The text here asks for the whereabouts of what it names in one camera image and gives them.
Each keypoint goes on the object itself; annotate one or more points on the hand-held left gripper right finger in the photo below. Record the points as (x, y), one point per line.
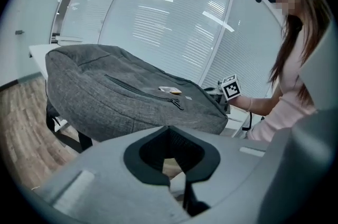
(237, 164)

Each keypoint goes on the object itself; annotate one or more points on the person's pale pink shirt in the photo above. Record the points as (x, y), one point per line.
(290, 91)

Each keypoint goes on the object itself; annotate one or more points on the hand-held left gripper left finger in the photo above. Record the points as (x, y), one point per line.
(105, 178)

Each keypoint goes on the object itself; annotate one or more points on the person's right forearm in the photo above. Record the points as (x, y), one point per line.
(260, 106)

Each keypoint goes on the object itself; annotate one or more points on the small colourful card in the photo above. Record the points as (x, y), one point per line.
(170, 89)

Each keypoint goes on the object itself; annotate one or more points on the white flat tray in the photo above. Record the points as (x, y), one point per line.
(68, 39)

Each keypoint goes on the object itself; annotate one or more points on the dark grey backpack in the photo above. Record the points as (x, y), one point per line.
(105, 93)

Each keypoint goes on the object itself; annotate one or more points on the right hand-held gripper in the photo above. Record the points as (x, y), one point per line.
(232, 88)

